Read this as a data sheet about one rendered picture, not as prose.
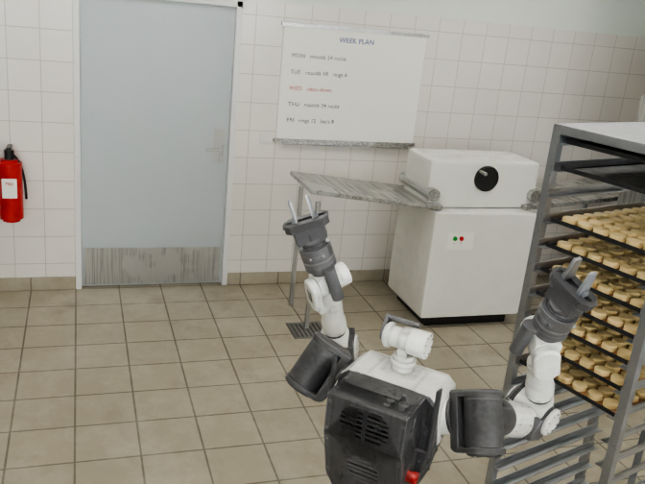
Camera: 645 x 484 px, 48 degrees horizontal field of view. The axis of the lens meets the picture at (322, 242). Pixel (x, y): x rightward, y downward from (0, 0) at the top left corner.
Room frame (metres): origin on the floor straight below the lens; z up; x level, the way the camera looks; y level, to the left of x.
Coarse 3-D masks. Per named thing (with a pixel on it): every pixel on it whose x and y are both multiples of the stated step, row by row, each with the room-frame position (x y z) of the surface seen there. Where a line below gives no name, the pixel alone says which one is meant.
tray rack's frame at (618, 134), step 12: (564, 132) 2.39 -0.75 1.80; (576, 132) 2.36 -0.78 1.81; (588, 132) 2.32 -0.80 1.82; (600, 132) 2.33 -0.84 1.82; (612, 132) 2.36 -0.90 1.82; (624, 132) 2.39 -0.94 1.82; (636, 132) 2.42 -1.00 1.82; (612, 144) 2.25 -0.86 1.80; (624, 144) 2.21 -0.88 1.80; (636, 144) 2.18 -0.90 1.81; (588, 420) 2.79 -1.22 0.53; (588, 456) 2.78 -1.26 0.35; (636, 456) 2.61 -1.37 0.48
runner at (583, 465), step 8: (576, 464) 2.73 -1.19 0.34; (584, 464) 2.76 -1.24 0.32; (552, 472) 2.64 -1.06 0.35; (560, 472) 2.66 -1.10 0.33; (568, 472) 2.69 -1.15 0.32; (576, 472) 2.69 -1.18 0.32; (536, 480) 2.57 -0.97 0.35; (544, 480) 2.61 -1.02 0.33; (552, 480) 2.62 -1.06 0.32; (560, 480) 2.63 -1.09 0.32
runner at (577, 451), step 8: (592, 440) 2.78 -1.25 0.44; (576, 448) 2.71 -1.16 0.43; (584, 448) 2.74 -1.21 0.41; (592, 448) 2.75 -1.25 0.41; (552, 456) 2.62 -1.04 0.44; (560, 456) 2.65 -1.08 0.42; (568, 456) 2.67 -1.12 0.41; (576, 456) 2.68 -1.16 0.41; (536, 464) 2.56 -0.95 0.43; (544, 464) 2.59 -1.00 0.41; (552, 464) 2.60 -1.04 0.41; (560, 464) 2.61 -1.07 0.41; (512, 472) 2.48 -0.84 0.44; (520, 472) 2.51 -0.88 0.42; (528, 472) 2.53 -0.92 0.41; (536, 472) 2.53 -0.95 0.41; (496, 480) 2.42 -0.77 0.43; (504, 480) 2.45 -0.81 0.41; (512, 480) 2.46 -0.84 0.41; (520, 480) 2.47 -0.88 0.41
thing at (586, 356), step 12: (564, 348) 2.34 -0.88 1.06; (576, 348) 2.34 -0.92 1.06; (588, 348) 2.36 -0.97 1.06; (576, 360) 2.28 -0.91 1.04; (588, 360) 2.25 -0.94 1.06; (600, 360) 2.26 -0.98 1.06; (612, 360) 2.30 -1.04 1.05; (600, 372) 2.18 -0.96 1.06; (612, 372) 2.21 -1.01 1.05; (624, 372) 2.19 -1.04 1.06
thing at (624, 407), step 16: (640, 320) 2.06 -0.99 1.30; (640, 336) 2.05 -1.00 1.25; (640, 352) 2.04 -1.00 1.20; (640, 368) 2.06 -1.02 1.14; (624, 384) 2.06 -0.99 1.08; (624, 400) 2.05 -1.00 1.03; (624, 416) 2.04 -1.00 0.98; (624, 432) 2.06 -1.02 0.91; (608, 448) 2.06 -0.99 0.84; (608, 464) 2.05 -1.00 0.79; (608, 480) 2.04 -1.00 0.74
